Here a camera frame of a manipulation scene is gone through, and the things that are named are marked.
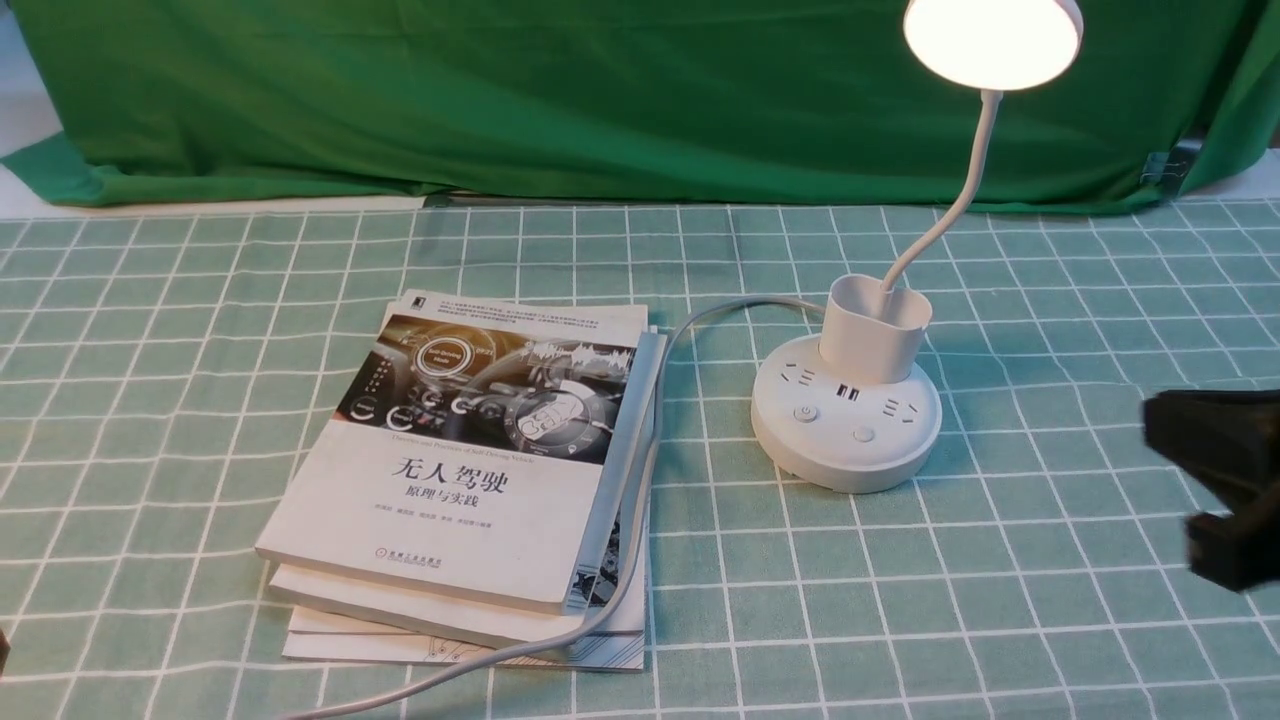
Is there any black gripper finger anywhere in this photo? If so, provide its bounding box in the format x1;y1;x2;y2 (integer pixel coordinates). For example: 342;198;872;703
1142;389;1279;506
1185;511;1279;593

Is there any white desk lamp with sockets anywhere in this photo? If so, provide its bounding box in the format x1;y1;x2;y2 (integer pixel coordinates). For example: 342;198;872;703
750;1;1085;495

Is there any green checkered tablecloth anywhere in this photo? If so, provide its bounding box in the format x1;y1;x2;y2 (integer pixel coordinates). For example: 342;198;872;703
1;199;1279;719

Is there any metal binder clip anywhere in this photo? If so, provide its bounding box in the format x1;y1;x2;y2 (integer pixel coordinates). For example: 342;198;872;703
1139;138;1203;199

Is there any bottom white book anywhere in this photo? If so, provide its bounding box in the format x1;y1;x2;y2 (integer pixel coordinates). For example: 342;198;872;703
282;500;648;674

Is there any middle white book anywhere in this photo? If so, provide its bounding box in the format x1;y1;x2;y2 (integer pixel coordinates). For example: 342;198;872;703
266;325;668;652

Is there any green backdrop cloth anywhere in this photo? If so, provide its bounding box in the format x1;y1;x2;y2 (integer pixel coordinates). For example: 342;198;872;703
3;1;1277;213

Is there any top white driving book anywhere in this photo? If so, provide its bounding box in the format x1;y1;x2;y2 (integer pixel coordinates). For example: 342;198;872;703
253;290;650;616

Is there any white lamp power cable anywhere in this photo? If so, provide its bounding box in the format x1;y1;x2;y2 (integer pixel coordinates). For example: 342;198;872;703
273;295;829;720

